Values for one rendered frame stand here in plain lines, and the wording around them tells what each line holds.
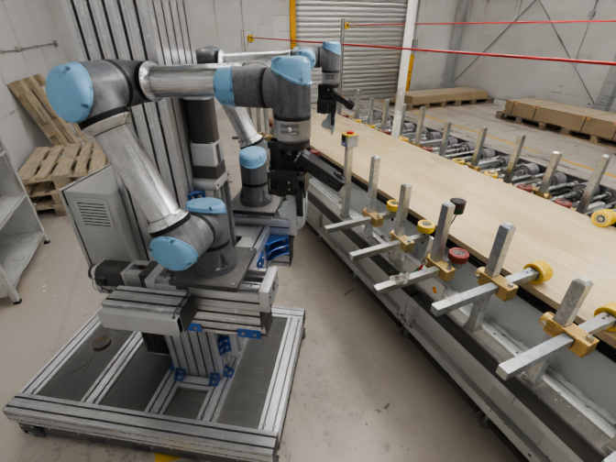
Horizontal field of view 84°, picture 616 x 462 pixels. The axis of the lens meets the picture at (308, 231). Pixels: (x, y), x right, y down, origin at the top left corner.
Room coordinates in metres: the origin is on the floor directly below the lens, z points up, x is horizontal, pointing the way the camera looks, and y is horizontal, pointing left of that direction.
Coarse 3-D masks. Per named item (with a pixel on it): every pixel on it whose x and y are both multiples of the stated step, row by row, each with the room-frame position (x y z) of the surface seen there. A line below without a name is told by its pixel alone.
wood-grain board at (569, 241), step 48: (336, 144) 2.75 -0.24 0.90; (384, 144) 2.75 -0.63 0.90; (384, 192) 1.80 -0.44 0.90; (432, 192) 1.79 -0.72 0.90; (480, 192) 1.79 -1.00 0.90; (528, 192) 1.79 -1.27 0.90; (480, 240) 1.28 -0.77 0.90; (528, 240) 1.28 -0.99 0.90; (576, 240) 1.28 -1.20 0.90; (528, 288) 0.97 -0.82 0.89
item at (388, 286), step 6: (450, 264) 1.16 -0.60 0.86; (456, 264) 1.16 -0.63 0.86; (462, 264) 1.17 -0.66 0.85; (420, 270) 1.11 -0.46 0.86; (426, 270) 1.11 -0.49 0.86; (432, 270) 1.11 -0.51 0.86; (438, 270) 1.12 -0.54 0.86; (414, 276) 1.08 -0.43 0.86; (420, 276) 1.08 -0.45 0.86; (426, 276) 1.09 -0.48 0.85; (432, 276) 1.10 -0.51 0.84; (384, 282) 1.04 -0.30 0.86; (390, 282) 1.04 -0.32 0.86; (408, 282) 1.05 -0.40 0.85; (414, 282) 1.07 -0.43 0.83; (378, 288) 1.00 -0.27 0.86; (384, 288) 1.01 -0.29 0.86; (390, 288) 1.02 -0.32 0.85; (396, 288) 1.03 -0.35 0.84; (378, 294) 1.00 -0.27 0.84
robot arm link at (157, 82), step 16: (128, 64) 0.92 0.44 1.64; (144, 64) 0.92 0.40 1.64; (192, 64) 0.90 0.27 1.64; (208, 64) 0.88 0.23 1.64; (224, 64) 0.87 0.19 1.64; (240, 64) 0.85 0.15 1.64; (144, 80) 0.90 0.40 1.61; (160, 80) 0.89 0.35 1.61; (176, 80) 0.88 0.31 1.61; (192, 80) 0.86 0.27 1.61; (208, 80) 0.85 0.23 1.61; (144, 96) 0.90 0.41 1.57; (160, 96) 0.91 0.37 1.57; (176, 96) 0.90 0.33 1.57; (192, 96) 0.89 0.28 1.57; (208, 96) 0.88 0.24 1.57
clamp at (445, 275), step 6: (426, 258) 1.20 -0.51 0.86; (426, 264) 1.19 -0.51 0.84; (432, 264) 1.16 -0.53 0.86; (438, 264) 1.14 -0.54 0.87; (444, 264) 1.14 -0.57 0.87; (444, 270) 1.10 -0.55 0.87; (450, 270) 1.10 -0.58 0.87; (438, 276) 1.12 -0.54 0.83; (444, 276) 1.10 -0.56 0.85; (450, 276) 1.10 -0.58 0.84
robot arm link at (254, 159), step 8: (240, 152) 1.40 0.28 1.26; (248, 152) 1.40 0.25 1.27; (256, 152) 1.40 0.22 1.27; (264, 152) 1.41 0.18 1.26; (240, 160) 1.38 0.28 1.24; (248, 160) 1.36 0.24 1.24; (256, 160) 1.36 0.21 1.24; (264, 160) 1.39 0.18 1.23; (240, 168) 1.38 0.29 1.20; (248, 168) 1.35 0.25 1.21; (256, 168) 1.35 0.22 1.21; (264, 168) 1.38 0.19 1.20; (248, 176) 1.35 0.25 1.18; (256, 176) 1.36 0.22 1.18; (264, 176) 1.38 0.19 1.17; (256, 184) 1.36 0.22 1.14
